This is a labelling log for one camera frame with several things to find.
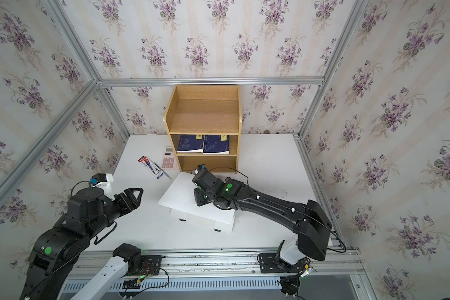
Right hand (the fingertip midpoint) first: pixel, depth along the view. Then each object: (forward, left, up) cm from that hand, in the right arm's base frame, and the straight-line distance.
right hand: (199, 195), depth 76 cm
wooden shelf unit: (+26, -1, +15) cm, 30 cm away
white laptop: (-1, +8, +1) cm, 9 cm away
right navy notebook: (+27, -6, +1) cm, 28 cm away
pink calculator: (+28, +22, -14) cm, 38 cm away
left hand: (-6, +19, +12) cm, 23 cm away
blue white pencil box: (+23, +31, -15) cm, 42 cm away
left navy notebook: (+27, +7, +1) cm, 28 cm away
